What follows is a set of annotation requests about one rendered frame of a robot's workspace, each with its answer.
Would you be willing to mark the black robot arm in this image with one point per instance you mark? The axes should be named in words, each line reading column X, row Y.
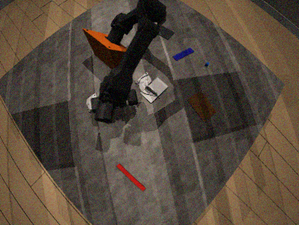
column 119, row 80

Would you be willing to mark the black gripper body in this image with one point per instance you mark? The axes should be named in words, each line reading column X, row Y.
column 131, row 97

